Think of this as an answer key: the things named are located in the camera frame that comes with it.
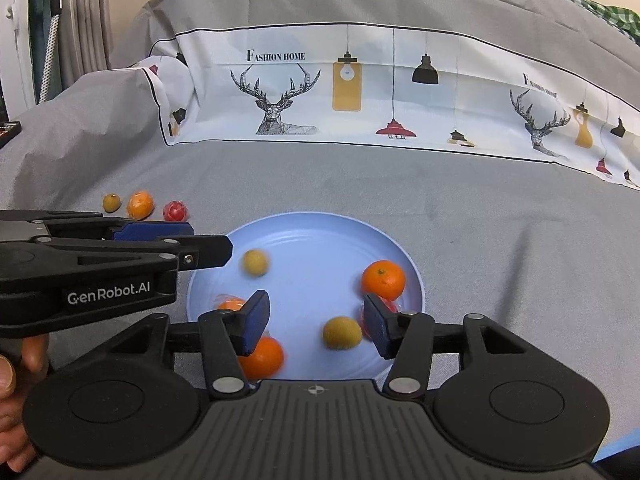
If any light blue sheet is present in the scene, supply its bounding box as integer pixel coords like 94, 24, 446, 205
595, 432, 640, 463

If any light blue plate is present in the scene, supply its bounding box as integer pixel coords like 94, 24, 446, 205
186, 212, 427, 381

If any grey pleated curtain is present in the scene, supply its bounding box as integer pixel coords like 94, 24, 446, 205
57, 0, 113, 86

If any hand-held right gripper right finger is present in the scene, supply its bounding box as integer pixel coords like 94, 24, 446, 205
363, 294, 531, 397

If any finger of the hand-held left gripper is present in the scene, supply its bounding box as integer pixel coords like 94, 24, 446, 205
30, 212, 195, 242
35, 235, 234, 272

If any white patterned pole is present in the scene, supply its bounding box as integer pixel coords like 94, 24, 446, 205
37, 10, 63, 106

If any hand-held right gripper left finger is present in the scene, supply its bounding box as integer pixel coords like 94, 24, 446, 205
107, 289, 272, 400

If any person's left hand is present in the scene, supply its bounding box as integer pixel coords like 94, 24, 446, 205
0, 335, 51, 472

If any plastic-wrapped red tomato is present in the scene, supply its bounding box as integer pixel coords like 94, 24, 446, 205
359, 296, 401, 341
162, 200, 192, 223

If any dark box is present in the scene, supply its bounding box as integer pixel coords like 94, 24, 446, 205
0, 120, 22, 150

